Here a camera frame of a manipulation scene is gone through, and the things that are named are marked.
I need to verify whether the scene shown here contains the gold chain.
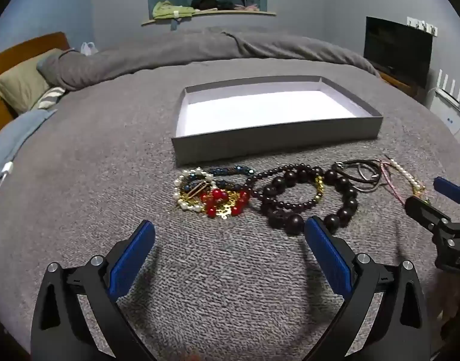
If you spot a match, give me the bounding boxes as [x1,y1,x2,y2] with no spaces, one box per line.
[177,190,246,221]

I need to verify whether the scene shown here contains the striped pillow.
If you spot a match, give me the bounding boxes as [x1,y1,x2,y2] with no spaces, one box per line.
[31,86,67,111]

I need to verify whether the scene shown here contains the black bracelet with yellow beads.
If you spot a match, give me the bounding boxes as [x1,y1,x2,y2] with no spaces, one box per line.
[262,175,325,216]

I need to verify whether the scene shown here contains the silver hoop bangle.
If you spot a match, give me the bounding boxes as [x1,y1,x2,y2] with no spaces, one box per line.
[355,162,381,187]

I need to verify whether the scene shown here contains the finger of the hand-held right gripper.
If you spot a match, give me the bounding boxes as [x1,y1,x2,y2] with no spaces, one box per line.
[404,195,455,238]
[433,177,460,211]

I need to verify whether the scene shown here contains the pearl hair clip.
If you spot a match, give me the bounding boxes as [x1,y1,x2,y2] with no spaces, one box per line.
[388,159,426,197]

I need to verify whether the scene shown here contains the white charger cable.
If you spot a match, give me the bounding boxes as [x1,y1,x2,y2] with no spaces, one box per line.
[0,161,14,201]

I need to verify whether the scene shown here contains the thin black cord bracelet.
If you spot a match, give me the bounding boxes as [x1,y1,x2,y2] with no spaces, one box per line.
[343,173,383,193]

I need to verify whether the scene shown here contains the large dark bead bracelet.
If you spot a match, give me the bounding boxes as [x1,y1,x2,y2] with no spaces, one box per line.
[265,169,360,236]

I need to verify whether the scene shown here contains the wooden window sill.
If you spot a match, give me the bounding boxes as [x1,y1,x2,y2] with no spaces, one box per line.
[142,9,276,27]

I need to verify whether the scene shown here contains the wooden television stand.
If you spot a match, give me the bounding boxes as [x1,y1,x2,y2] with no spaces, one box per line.
[378,66,428,102]

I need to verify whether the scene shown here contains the folded grey duvet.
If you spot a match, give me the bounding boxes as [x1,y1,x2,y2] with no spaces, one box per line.
[36,26,381,91]

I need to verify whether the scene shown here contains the black television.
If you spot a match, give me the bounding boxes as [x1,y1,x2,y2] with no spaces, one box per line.
[364,16,434,89]

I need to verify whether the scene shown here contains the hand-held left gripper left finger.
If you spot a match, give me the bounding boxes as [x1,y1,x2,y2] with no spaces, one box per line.
[30,219,157,361]

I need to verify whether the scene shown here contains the dark blue bead bracelet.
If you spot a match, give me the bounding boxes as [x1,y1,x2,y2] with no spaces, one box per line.
[206,165,255,193]

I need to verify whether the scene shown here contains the white router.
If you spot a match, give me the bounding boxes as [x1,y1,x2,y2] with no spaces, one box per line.
[434,68,460,106]

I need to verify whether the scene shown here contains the olive pillow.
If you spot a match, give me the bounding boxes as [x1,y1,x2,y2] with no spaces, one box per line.
[0,48,65,115]

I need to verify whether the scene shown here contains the shallow grey cardboard box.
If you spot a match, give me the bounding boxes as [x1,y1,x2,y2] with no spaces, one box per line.
[172,76,384,168]

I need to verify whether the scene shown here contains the pink cord bracelet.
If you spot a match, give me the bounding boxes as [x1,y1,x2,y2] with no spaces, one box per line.
[380,161,408,202]

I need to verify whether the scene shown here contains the brown hair clip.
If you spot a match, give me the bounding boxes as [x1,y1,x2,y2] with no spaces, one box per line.
[188,181,210,199]

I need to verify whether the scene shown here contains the white pearl bracelet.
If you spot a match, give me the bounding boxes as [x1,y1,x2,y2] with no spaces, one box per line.
[173,167,220,212]

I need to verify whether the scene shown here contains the white appliance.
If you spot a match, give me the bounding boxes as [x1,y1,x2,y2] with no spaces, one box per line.
[425,88,460,147]

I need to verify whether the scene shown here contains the light blue blanket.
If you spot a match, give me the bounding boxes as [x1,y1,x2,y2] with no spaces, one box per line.
[0,109,58,196]

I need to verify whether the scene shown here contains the white wall hooks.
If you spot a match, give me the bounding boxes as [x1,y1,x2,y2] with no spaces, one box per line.
[406,17,440,37]

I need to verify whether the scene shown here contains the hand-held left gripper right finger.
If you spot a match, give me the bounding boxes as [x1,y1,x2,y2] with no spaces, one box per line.
[303,216,430,361]

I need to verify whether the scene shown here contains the small dark bead necklace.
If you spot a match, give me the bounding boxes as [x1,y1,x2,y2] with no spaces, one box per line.
[244,163,321,201]

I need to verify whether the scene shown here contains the green cloth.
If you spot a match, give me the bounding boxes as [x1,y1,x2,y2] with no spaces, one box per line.
[153,1,195,19]

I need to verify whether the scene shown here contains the wooden headboard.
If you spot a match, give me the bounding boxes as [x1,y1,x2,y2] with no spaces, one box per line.
[0,32,71,136]

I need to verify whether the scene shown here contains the black hair tie silver charm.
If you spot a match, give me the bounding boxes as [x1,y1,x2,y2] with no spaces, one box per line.
[334,159,381,178]

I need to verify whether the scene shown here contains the red bead bracelet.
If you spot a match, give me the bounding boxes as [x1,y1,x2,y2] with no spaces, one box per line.
[200,188,251,219]

